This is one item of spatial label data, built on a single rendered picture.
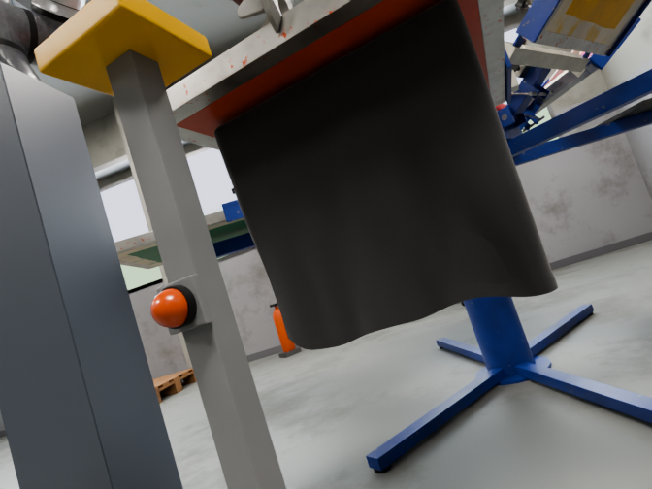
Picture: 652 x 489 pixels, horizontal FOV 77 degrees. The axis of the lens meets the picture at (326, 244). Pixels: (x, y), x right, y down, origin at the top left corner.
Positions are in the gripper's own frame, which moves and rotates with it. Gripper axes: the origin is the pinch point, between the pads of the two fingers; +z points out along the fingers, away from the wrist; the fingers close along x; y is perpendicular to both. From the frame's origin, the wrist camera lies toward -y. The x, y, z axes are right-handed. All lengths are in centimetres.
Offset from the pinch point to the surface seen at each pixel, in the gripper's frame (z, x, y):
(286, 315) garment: 39.6, -8.3, 19.4
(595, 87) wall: -76, -469, -145
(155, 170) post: 20.1, 20.8, 11.5
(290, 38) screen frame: 2.9, 1.8, -0.6
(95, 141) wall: -236, -322, 410
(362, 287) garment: 38.9, -8.1, 4.6
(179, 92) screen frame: 0.8, 1.9, 19.8
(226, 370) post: 41.9, 20.2, 10.4
